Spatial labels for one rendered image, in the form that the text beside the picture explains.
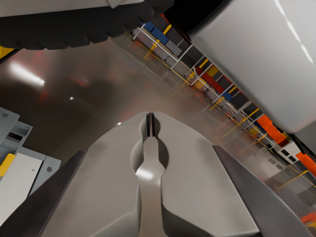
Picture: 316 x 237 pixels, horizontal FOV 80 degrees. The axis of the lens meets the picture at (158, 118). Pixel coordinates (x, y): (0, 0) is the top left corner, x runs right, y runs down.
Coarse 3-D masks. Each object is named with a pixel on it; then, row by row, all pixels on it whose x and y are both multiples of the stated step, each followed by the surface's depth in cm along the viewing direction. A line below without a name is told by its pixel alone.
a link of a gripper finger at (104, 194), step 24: (144, 120) 11; (96, 144) 9; (120, 144) 9; (96, 168) 8; (120, 168) 8; (72, 192) 7; (96, 192) 7; (120, 192) 7; (72, 216) 6; (96, 216) 6; (120, 216) 6
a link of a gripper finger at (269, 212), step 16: (224, 160) 8; (240, 176) 7; (256, 176) 7; (240, 192) 6; (256, 192) 6; (272, 192) 6; (256, 208) 6; (272, 208) 6; (288, 208) 6; (256, 224) 6; (272, 224) 6; (288, 224) 6; (304, 224) 6
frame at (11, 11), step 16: (0, 0) 16; (16, 0) 16; (32, 0) 17; (48, 0) 17; (64, 0) 17; (80, 0) 17; (96, 0) 17; (112, 0) 17; (128, 0) 18; (0, 16) 17
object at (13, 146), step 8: (16, 128) 66; (24, 128) 68; (8, 136) 59; (16, 136) 61; (24, 136) 64; (0, 144) 58; (8, 144) 59; (16, 144) 60; (0, 152) 58; (8, 152) 59; (16, 152) 59; (0, 160) 56; (8, 160) 54; (0, 168) 52; (0, 176) 51
